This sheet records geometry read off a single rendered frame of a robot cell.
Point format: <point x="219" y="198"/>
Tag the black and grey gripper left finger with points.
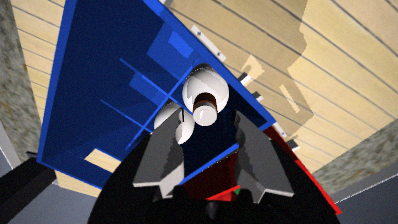
<point x="148" y="173"/>

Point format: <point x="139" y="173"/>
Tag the red crate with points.
<point x="218" y="179"/>

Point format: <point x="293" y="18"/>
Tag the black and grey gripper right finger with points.
<point x="275" y="179"/>

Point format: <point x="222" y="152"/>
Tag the white bottle with grey label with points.
<point x="168" y="109"/>
<point x="205" y="93"/>

